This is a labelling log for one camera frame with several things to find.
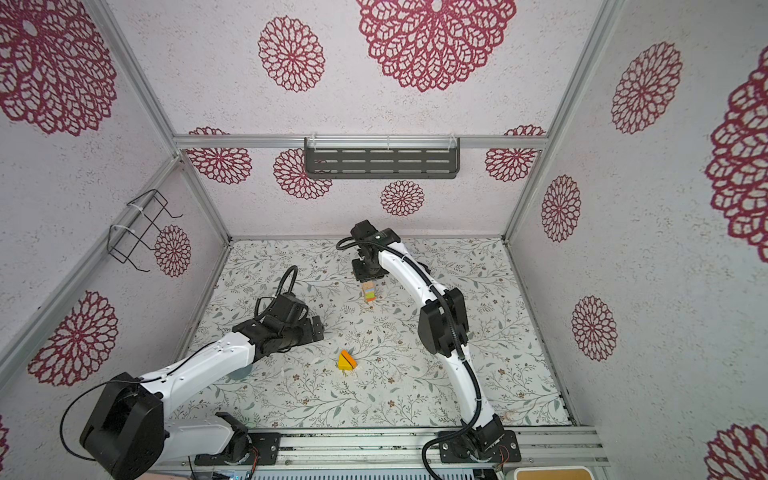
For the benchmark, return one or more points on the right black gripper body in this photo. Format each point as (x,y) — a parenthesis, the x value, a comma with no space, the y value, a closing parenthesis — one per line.
(364,272)

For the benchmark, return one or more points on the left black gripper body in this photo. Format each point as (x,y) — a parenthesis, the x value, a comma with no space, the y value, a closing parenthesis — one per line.
(303,333)

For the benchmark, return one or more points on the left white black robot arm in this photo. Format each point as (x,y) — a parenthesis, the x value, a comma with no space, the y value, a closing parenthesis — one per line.
(131,428)

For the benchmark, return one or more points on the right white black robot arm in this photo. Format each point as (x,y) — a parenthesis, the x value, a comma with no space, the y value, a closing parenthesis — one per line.
(443,329)

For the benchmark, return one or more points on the yellow orange triangle block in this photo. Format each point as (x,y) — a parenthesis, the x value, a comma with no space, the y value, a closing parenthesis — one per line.
(346,362)

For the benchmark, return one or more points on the teal ceramic cup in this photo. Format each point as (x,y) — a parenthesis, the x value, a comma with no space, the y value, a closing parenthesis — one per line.
(241,373)

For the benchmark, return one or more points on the orange white box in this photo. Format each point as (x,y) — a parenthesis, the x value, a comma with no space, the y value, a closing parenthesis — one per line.
(553,473)

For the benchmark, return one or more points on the grey slotted wall shelf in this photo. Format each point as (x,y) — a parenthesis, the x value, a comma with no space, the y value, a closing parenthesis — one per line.
(382,161)

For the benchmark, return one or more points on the black wire wall basket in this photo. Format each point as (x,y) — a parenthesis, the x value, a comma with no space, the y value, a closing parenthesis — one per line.
(125,237)

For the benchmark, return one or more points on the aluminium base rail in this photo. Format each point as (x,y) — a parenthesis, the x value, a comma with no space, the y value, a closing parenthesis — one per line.
(398,449)

